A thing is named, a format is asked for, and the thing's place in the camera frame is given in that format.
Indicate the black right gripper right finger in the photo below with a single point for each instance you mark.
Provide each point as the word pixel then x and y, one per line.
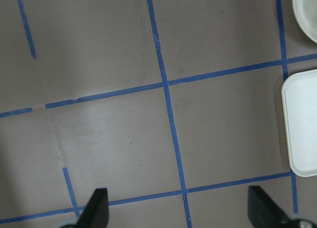
pixel 263 212

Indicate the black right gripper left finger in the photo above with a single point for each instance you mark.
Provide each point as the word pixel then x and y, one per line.
pixel 96 212

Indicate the cream round bowl stack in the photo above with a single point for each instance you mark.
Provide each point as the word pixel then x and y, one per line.
pixel 305 12

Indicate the cream rectangular tray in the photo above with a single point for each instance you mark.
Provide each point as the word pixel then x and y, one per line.
pixel 299 98

